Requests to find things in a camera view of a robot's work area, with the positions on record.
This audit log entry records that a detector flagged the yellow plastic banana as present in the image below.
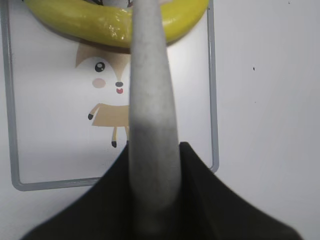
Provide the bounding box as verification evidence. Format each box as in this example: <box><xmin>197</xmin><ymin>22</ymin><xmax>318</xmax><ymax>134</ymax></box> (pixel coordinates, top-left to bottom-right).
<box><xmin>24</xmin><ymin>0</ymin><xmax>209</xmax><ymax>48</ymax></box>

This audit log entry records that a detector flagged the white handled knife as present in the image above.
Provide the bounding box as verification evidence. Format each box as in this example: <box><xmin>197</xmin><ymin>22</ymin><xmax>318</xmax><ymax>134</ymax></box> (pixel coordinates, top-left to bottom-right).
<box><xmin>128</xmin><ymin>0</ymin><xmax>181</xmax><ymax>240</ymax></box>

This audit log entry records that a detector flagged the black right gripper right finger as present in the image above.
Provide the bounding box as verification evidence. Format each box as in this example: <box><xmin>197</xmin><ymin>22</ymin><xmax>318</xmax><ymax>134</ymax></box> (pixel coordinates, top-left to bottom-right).
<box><xmin>154</xmin><ymin>141</ymin><xmax>303</xmax><ymax>240</ymax></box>

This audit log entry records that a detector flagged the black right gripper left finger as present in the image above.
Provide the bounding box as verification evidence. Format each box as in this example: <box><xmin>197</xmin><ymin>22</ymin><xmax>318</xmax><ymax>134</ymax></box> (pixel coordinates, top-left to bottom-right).
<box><xmin>21</xmin><ymin>144</ymin><xmax>156</xmax><ymax>240</ymax></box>

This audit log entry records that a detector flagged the white deer cutting board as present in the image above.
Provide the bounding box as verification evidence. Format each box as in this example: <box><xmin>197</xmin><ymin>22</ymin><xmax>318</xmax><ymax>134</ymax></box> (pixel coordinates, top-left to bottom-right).
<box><xmin>0</xmin><ymin>0</ymin><xmax>219</xmax><ymax>191</ymax></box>

